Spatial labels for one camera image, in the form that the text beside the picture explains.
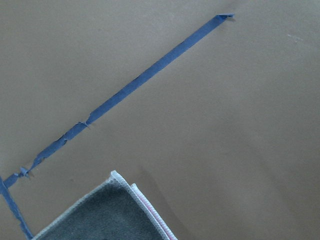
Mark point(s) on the pink towel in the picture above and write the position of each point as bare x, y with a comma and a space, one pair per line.
115, 210

